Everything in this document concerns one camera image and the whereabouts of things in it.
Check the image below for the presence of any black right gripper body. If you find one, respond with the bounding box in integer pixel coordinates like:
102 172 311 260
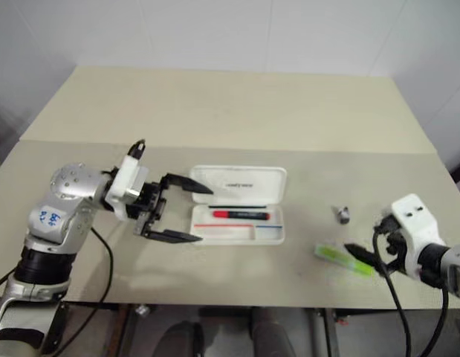
374 210 409 277

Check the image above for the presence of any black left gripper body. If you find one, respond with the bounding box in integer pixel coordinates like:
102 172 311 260
126 174 172 238

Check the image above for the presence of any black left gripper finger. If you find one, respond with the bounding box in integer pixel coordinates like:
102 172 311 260
145 229 204 245
162 172 215 196

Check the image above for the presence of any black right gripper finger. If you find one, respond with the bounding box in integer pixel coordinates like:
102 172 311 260
343 242 380 267

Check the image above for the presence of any green marker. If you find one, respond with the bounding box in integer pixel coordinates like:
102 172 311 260
314 242 376 278

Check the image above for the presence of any white open pencil case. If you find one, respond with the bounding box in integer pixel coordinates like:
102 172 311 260
188 164 288 247

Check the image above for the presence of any red marker with black cap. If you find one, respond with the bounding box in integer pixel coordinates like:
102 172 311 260
212 209 271 222

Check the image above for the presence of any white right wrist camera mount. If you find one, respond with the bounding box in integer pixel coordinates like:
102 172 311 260
389 193 448 280

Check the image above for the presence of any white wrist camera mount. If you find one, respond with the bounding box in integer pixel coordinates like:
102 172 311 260
104 155 149 221
389 193 448 280

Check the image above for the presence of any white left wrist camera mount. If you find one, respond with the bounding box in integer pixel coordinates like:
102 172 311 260
104 155 149 221

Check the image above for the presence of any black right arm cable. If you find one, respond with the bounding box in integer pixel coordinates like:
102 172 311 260
372 222 416 357

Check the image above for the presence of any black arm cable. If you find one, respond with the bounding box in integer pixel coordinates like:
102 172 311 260
372 222 416 357
62 225 114 357

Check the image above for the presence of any black left camera plug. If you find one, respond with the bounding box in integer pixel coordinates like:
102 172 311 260
126 138 148 161

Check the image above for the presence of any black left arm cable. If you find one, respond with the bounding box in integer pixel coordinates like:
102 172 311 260
62 225 114 357

